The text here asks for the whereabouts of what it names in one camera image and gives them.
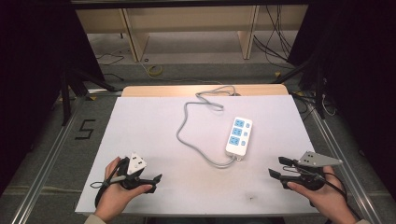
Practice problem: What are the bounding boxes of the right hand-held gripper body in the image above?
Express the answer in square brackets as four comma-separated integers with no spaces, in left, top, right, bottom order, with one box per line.
[279,150,344,191]

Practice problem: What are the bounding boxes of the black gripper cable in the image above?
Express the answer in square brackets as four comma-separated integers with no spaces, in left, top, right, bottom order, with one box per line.
[90,158,129,208]
[321,172,362,222]

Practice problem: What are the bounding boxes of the bundle of black cables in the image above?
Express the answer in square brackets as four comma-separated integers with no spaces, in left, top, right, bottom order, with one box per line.
[252,5,295,69]

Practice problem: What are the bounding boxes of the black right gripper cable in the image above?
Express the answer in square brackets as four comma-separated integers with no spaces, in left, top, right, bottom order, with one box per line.
[321,172,362,222]

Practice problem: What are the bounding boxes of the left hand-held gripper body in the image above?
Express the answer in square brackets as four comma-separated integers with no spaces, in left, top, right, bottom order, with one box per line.
[117,151,148,191]

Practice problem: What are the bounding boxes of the thin black floor cable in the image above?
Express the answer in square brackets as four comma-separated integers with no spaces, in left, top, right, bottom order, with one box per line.
[95,51,126,83]

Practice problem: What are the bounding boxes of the white board sheet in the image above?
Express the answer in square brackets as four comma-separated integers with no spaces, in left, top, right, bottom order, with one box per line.
[75,94,319,216]

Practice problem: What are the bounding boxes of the black metal crossbar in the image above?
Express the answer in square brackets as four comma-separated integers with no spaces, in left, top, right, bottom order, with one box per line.
[70,0,311,7]

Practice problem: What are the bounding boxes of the person's right hand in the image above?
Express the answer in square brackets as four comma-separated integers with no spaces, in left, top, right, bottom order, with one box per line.
[286,165,360,224]

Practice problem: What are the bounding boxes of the person's left hand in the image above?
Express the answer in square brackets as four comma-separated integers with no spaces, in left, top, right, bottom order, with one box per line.
[94,156,154,223]

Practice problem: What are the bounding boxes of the black curtain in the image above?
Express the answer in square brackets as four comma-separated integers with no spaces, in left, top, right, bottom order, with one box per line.
[0,0,106,195]
[288,0,396,203]

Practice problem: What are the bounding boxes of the black stand legs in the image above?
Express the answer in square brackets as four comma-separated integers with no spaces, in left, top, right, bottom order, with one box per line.
[273,58,329,119]
[60,69,123,127]

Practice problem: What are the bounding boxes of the white power strip blue sockets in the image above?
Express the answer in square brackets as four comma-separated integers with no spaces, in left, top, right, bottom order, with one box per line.
[225,116,254,158]

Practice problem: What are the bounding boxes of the aluminium rail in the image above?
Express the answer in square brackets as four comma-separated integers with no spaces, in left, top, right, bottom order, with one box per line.
[11,95,86,224]
[307,102,385,224]

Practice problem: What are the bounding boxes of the grey power strip cable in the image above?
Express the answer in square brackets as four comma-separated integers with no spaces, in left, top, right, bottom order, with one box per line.
[176,85,242,170]

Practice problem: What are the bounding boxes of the wooden shelf unit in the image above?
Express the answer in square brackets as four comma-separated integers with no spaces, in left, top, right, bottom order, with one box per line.
[76,5,309,63]

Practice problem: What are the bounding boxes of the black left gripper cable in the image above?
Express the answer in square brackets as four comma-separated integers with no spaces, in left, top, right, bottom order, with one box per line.
[90,158,129,208]

